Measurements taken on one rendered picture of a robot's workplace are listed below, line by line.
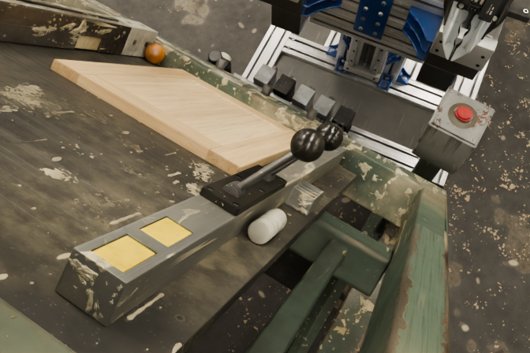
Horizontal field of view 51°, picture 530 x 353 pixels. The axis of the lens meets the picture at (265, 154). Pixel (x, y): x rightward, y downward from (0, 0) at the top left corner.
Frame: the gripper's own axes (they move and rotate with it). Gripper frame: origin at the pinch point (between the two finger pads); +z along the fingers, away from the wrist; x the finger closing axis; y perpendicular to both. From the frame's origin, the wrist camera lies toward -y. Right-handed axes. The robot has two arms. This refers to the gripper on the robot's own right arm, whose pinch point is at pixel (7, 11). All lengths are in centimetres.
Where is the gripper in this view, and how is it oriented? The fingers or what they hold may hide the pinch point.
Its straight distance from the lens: 122.9
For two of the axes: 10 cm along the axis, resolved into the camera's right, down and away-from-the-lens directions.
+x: 3.0, -1.1, 9.5
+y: 8.5, 4.8, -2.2
